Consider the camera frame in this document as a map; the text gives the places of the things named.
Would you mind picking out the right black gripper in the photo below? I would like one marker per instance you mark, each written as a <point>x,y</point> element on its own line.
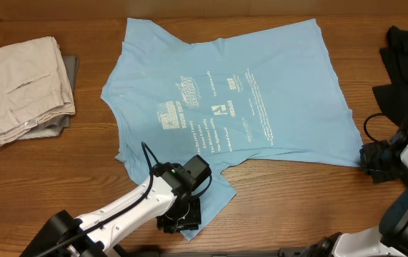
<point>365,154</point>

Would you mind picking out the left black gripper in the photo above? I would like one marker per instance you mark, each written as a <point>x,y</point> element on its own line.
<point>193,221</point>

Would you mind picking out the light blue t-shirt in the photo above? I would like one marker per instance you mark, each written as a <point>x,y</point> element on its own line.
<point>270,94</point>

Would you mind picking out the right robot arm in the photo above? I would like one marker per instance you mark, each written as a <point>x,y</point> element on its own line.
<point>389,238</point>

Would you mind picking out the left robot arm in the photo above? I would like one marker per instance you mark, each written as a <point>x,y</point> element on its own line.
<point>168,195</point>

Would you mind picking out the black garment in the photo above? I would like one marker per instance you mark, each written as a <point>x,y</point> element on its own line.
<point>393,98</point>

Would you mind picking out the folded grey garment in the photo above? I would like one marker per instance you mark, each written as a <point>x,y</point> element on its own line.
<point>68,71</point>

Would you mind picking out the folded beige trousers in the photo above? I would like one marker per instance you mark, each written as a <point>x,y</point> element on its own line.
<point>18,89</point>

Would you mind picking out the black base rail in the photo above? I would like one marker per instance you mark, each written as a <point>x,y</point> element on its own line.
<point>282,252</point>

